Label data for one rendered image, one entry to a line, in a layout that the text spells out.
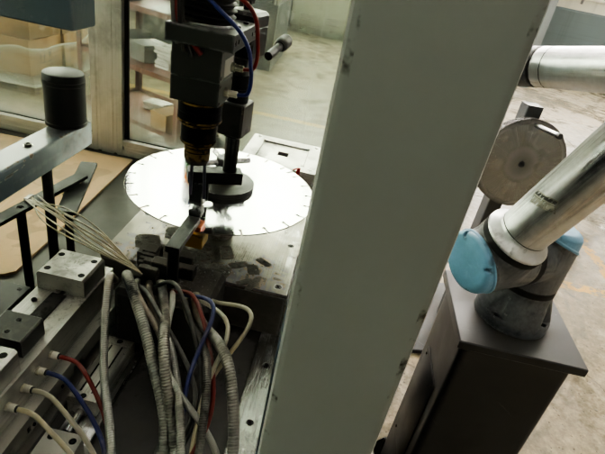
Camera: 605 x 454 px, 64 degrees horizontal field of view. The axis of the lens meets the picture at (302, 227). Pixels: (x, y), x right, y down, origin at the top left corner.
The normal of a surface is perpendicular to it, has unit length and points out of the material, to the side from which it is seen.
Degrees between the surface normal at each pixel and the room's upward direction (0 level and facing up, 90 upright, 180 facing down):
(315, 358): 90
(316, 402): 90
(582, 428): 0
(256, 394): 0
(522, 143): 86
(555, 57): 66
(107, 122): 90
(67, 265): 0
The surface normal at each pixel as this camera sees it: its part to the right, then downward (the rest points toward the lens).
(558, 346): 0.18, -0.85
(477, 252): -0.93, 0.15
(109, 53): -0.14, 0.48
